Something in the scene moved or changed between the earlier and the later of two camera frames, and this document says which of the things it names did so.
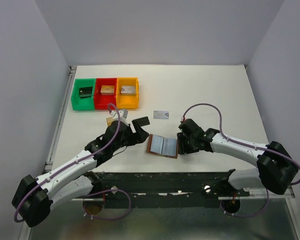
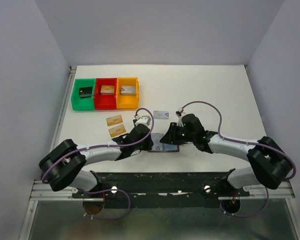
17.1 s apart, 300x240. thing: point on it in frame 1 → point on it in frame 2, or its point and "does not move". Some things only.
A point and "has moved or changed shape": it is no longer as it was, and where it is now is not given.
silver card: (160, 114) does not move
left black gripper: (134, 133) → (145, 142)
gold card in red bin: (107, 90) does not move
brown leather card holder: (162, 146) has moved or changed shape
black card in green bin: (85, 92) does not move
